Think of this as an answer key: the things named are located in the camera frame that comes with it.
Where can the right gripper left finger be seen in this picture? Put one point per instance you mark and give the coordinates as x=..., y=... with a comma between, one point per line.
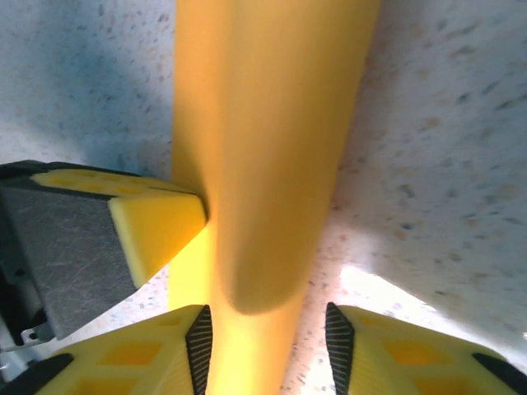
x=123, y=362

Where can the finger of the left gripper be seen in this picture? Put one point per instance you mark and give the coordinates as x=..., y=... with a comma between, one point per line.
x=156, y=230

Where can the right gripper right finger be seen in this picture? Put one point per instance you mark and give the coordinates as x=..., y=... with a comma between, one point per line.
x=411, y=366

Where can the orange square paper sheet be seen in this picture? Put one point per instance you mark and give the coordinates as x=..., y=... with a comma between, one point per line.
x=267, y=144

